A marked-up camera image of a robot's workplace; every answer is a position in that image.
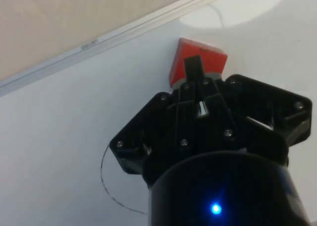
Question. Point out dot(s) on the whiteboard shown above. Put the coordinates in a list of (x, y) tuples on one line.
[(62, 124)]

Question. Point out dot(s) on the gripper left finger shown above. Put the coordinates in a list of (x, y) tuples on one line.
[(171, 127)]

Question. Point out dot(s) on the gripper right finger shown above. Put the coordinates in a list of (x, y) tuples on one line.
[(260, 107)]

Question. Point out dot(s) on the red cube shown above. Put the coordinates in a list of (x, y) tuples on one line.
[(195, 50)]

